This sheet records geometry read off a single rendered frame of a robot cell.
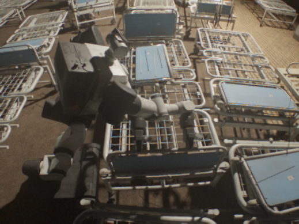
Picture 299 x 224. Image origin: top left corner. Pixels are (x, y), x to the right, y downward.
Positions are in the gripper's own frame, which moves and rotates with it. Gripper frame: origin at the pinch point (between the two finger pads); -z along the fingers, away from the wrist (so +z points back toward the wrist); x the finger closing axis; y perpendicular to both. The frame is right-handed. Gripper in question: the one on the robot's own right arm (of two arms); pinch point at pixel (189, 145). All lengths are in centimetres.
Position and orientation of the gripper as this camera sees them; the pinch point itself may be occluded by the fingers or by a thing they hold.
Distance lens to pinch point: 110.6
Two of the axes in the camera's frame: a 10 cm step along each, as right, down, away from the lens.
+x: -0.2, 3.9, 9.2
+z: -0.5, -9.2, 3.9
